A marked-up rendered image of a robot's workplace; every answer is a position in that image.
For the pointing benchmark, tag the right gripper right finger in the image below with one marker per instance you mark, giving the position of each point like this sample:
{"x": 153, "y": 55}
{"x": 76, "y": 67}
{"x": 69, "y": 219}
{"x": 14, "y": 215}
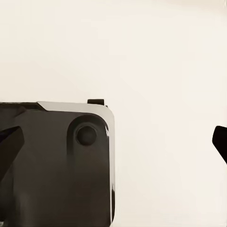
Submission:
{"x": 220, "y": 141}

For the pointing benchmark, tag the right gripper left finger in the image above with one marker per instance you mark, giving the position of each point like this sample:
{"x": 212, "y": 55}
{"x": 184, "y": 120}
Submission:
{"x": 11, "y": 142}

